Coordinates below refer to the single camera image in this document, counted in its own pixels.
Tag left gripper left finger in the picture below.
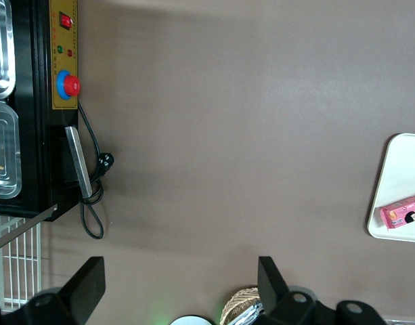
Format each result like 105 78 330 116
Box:
22 256 106 325

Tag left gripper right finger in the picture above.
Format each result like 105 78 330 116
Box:
257 256 335 325

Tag aluminium foil tray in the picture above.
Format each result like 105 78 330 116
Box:
227 300 265 325

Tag beige plastic tray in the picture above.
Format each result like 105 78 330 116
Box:
367 133 415 244

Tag light wicker basket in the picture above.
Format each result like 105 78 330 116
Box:
220 286 262 325

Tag grey metal lever strip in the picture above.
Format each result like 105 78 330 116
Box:
0 204 58 255

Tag pink cartoon snack pack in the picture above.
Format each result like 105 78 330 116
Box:
379 194 415 232

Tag clear rectangular food container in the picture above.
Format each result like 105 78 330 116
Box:
0 100 22 200
0 0 17 101

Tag black sealing machine yellow panel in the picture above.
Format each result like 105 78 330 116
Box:
0 0 80 223

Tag white wire rack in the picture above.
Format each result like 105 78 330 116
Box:
0 215 42 311

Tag black power cable with plug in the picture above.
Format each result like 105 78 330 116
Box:
77 101 115 240

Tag silver machine handle bar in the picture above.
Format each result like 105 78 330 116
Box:
64 125 93 200

